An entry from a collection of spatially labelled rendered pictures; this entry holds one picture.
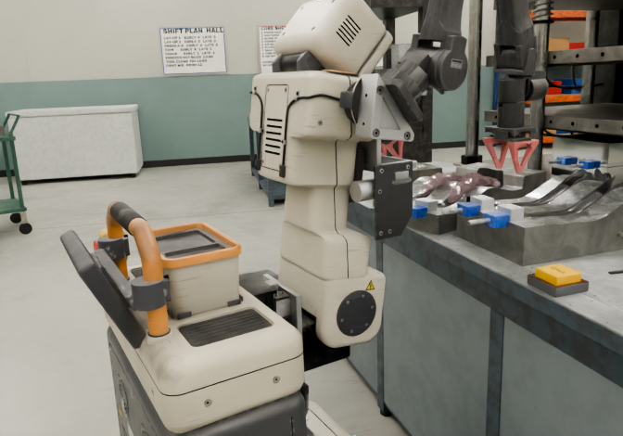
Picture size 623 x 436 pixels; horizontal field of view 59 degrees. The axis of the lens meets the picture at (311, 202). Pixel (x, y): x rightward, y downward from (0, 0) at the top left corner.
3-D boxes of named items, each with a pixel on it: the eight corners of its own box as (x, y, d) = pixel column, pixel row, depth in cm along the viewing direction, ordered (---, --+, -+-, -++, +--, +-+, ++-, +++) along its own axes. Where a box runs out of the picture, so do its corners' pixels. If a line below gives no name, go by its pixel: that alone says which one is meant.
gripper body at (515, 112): (507, 132, 129) (508, 99, 127) (538, 135, 119) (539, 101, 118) (483, 134, 127) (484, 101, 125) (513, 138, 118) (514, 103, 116)
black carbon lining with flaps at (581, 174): (527, 226, 127) (530, 186, 125) (485, 211, 142) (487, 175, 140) (642, 210, 138) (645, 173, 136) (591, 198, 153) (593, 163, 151)
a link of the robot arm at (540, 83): (494, 45, 120) (528, 48, 114) (525, 44, 127) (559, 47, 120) (487, 100, 124) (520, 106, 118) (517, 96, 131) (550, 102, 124)
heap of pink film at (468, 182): (457, 204, 155) (458, 177, 153) (411, 195, 169) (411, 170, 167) (512, 191, 170) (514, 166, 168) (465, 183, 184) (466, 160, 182)
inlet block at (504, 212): (474, 237, 123) (475, 213, 121) (462, 232, 127) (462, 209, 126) (523, 230, 127) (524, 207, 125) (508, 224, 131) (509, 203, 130)
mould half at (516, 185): (438, 235, 147) (438, 195, 145) (373, 217, 168) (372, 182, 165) (544, 204, 175) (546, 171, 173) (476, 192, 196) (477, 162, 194)
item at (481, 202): (447, 225, 133) (447, 203, 132) (436, 221, 137) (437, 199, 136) (493, 219, 137) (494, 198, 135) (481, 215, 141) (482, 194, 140)
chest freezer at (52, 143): (145, 168, 804) (137, 104, 783) (139, 177, 730) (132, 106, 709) (33, 175, 776) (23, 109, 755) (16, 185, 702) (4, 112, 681)
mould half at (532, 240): (522, 266, 121) (526, 207, 118) (456, 236, 145) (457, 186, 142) (689, 237, 137) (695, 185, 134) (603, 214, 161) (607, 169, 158)
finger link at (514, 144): (516, 168, 128) (518, 127, 125) (538, 173, 121) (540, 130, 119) (491, 171, 125) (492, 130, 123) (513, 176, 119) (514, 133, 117)
